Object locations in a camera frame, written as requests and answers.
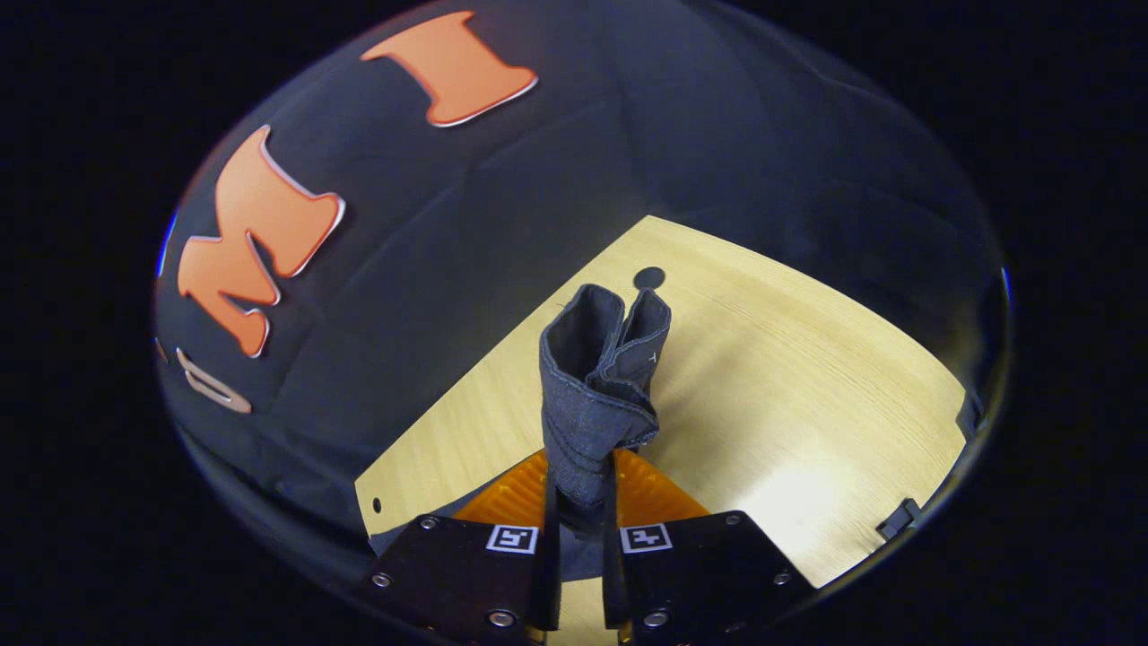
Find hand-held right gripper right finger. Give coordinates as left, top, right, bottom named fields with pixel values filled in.
left=601, top=447, right=819, bottom=646

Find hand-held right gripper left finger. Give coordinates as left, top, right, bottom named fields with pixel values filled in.
left=357, top=447, right=563, bottom=646

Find dark denim jeans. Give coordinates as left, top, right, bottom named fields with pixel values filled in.
left=538, top=284, right=674, bottom=582

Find small black bracket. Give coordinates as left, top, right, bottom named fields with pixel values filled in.
left=874, top=497, right=922, bottom=541

